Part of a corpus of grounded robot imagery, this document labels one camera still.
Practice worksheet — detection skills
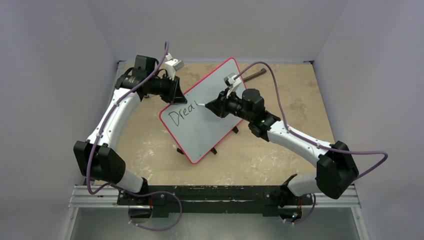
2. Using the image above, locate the pink framed whiteboard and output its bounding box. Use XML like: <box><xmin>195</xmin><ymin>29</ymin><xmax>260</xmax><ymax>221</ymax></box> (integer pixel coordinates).
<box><xmin>159</xmin><ymin>57</ymin><xmax>242</xmax><ymax>164</ymax></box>

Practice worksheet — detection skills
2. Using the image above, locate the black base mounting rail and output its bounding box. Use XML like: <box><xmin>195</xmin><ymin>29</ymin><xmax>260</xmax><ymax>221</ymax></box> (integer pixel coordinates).
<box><xmin>117</xmin><ymin>182</ymin><xmax>313</xmax><ymax>220</ymax></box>

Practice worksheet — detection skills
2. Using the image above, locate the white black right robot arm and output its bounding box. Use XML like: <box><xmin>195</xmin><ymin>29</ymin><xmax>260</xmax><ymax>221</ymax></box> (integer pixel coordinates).
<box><xmin>204</xmin><ymin>88</ymin><xmax>359</xmax><ymax>204</ymax></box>

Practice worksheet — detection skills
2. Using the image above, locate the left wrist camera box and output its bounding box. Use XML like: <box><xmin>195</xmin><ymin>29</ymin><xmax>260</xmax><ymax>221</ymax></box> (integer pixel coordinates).
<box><xmin>162</xmin><ymin>53</ymin><xmax>184</xmax><ymax>80</ymax></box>

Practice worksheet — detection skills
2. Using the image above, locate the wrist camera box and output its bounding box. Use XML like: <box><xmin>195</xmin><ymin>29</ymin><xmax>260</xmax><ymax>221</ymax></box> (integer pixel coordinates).
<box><xmin>224</xmin><ymin>73</ymin><xmax>243</xmax><ymax>98</ymax></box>
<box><xmin>162</xmin><ymin>53</ymin><xmax>184</xmax><ymax>80</ymax></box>

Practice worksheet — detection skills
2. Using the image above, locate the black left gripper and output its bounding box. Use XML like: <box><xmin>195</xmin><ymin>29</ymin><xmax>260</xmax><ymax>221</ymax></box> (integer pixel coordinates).
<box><xmin>147</xmin><ymin>73</ymin><xmax>187</xmax><ymax>104</ymax></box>

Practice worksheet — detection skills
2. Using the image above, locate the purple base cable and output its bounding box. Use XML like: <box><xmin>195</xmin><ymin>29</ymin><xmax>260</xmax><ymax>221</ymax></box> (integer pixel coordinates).
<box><xmin>282</xmin><ymin>193</ymin><xmax>317</xmax><ymax>226</ymax></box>
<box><xmin>128</xmin><ymin>191</ymin><xmax>183</xmax><ymax>232</ymax></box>

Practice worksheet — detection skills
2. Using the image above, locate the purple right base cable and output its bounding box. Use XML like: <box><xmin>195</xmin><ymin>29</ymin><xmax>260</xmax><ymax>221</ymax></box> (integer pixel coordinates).
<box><xmin>282</xmin><ymin>193</ymin><xmax>317</xmax><ymax>226</ymax></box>

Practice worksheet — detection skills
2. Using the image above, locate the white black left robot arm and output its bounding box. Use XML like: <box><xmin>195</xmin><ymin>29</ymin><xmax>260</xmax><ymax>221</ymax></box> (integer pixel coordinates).
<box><xmin>73</xmin><ymin>54</ymin><xmax>187</xmax><ymax>205</ymax></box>

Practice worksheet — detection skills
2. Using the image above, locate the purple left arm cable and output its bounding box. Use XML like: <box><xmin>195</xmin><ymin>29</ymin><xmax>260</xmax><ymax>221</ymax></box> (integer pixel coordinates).
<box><xmin>86</xmin><ymin>40</ymin><xmax>170</xmax><ymax>196</ymax></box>

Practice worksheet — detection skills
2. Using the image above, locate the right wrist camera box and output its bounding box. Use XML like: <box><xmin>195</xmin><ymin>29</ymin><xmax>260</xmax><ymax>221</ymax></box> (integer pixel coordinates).
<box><xmin>224</xmin><ymin>73</ymin><xmax>243</xmax><ymax>98</ymax></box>

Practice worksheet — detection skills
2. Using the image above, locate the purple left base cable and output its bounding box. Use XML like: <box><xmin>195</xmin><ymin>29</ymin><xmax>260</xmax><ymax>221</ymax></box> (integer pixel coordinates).
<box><xmin>128</xmin><ymin>191</ymin><xmax>183</xmax><ymax>232</ymax></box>

